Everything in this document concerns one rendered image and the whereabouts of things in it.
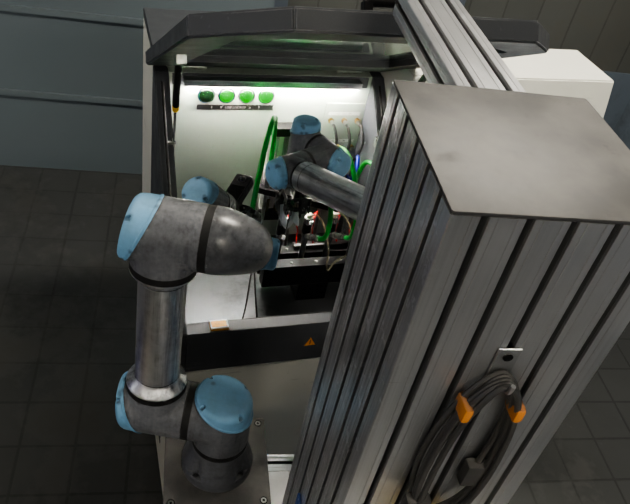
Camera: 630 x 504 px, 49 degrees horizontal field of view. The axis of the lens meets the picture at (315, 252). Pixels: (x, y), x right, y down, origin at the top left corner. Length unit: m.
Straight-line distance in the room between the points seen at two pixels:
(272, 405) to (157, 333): 1.05
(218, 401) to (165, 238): 0.40
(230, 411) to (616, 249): 0.86
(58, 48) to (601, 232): 3.34
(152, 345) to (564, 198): 0.81
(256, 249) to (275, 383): 1.07
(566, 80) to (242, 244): 1.44
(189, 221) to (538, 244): 0.61
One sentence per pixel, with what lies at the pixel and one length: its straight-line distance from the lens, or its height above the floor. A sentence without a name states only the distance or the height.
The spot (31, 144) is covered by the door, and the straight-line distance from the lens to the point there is 4.11.
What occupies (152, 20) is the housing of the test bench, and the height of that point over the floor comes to 1.50.
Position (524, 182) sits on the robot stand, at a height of 2.03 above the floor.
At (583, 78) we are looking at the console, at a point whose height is 1.55.
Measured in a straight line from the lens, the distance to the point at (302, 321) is 1.98.
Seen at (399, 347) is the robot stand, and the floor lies 1.84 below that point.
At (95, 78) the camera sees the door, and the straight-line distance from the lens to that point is 3.84.
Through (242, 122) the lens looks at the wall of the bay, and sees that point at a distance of 2.15.
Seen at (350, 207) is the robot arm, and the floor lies 1.51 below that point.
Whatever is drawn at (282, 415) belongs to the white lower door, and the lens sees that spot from 2.31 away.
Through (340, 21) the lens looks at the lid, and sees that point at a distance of 1.16.
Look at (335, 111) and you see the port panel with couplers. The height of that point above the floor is 1.33.
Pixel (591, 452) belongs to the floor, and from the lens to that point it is 3.34.
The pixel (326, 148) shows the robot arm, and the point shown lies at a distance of 1.72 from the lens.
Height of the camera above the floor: 2.37
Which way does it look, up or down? 40 degrees down
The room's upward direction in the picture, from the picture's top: 13 degrees clockwise
